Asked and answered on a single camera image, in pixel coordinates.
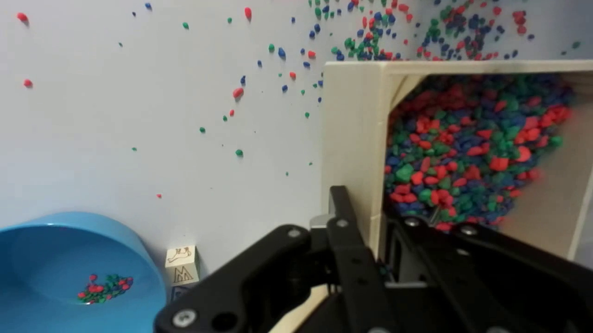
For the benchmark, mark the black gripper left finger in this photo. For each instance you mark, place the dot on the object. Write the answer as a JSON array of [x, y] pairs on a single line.
[[271, 284]]

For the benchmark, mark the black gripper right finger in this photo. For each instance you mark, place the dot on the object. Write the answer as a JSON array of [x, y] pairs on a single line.
[[493, 284]]

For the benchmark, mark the wooden box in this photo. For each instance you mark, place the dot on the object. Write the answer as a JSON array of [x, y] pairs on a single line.
[[352, 123]]

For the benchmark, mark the small wooden alphabet block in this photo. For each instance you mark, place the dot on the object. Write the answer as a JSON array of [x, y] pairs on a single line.
[[182, 265]]

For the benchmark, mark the coloured gravel fill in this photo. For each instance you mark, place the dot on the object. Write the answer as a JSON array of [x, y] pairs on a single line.
[[475, 141]]

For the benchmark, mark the small coloured gravel heap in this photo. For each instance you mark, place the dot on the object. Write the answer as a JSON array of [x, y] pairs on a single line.
[[102, 289]]

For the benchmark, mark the scattered coloured gravel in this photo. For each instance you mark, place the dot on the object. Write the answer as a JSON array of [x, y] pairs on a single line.
[[237, 93]]

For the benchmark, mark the blue plastic bowl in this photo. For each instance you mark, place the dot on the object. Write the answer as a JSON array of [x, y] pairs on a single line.
[[48, 259]]

